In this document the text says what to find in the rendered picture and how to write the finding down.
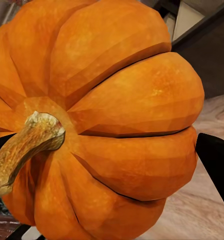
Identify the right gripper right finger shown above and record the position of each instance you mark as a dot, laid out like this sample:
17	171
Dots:
210	150

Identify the cabinet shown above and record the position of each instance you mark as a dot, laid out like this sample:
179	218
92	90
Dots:
196	30

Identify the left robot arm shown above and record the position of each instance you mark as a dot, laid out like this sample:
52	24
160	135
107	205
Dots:
26	232

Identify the pumpkin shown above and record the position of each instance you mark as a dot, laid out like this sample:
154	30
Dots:
102	113

